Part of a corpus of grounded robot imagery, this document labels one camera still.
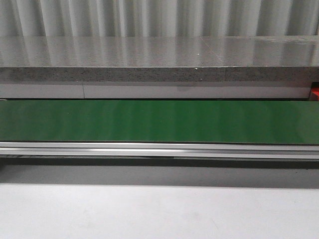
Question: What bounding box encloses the green conveyor belt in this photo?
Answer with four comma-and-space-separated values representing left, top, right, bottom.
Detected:
0, 100, 319, 144

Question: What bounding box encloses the grey stone counter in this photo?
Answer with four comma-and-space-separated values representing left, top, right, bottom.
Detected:
0, 36, 319, 100

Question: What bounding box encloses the red object right edge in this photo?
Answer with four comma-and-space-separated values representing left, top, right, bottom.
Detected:
309, 87, 319, 101

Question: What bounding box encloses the white pleated curtain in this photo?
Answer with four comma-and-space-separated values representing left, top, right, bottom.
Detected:
0, 0, 319, 37

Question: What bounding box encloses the aluminium conveyor frame rail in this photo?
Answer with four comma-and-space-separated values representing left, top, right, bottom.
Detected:
0, 142, 319, 162

